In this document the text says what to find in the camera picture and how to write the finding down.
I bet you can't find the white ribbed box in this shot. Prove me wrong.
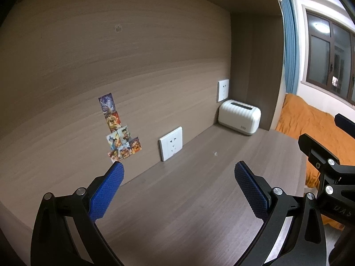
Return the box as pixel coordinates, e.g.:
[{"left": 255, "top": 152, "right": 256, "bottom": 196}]
[{"left": 218, "top": 99, "right": 262, "bottom": 136}]

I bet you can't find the large white wall socket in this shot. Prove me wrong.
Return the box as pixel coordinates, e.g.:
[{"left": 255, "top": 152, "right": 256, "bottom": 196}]
[{"left": 159, "top": 127, "right": 183, "bottom": 162}]

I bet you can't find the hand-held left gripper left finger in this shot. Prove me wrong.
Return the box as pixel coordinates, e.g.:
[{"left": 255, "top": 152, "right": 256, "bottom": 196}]
[{"left": 30, "top": 161, "right": 125, "bottom": 266}]

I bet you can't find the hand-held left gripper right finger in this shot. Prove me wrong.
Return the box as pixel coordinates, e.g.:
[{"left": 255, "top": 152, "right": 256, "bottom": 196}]
[{"left": 234, "top": 161, "right": 329, "bottom": 266}]

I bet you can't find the cluster of cartoon stickers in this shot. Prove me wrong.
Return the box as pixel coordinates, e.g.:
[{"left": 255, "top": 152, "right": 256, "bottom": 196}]
[{"left": 98, "top": 93, "right": 142, "bottom": 162}]

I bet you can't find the small white wall socket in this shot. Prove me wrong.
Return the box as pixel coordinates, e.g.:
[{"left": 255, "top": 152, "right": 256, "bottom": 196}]
[{"left": 217, "top": 79, "right": 230, "bottom": 103}]

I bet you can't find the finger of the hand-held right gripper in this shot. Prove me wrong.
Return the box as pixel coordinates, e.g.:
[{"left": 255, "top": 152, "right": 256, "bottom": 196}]
[
  {"left": 334, "top": 113, "right": 355, "bottom": 139},
  {"left": 298, "top": 133, "right": 355, "bottom": 197}
]

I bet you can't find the wooden desk side panel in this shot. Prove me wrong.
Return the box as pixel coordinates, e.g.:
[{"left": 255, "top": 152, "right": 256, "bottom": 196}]
[{"left": 230, "top": 12, "right": 286, "bottom": 131}]

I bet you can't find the blue curtain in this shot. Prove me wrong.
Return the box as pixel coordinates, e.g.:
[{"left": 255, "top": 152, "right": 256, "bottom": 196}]
[{"left": 277, "top": 0, "right": 300, "bottom": 95}]

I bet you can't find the orange blanket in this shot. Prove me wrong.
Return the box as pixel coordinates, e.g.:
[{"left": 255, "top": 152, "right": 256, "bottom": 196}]
[{"left": 275, "top": 93, "right": 355, "bottom": 229}]

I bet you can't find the dark framed window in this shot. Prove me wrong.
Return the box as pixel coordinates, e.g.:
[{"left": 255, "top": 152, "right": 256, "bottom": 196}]
[{"left": 301, "top": 4, "right": 355, "bottom": 104}]

